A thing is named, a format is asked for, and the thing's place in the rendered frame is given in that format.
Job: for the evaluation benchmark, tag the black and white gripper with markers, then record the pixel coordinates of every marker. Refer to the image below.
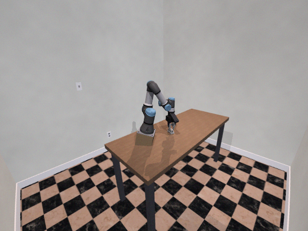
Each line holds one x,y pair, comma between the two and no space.
170,122

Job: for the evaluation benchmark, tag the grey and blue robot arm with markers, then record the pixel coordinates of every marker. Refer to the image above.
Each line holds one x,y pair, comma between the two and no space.
148,111

